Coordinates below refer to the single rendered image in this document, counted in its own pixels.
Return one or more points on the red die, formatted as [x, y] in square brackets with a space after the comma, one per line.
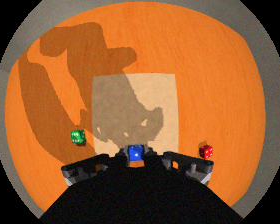
[206, 151]

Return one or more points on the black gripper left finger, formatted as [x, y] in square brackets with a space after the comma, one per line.
[86, 168]

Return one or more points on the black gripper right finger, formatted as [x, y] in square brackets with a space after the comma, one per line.
[198, 168]

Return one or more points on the tan square mat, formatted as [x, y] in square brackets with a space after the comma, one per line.
[135, 108]

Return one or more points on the green die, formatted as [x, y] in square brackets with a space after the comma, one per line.
[78, 136]

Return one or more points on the blue die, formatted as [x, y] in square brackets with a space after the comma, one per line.
[136, 152]

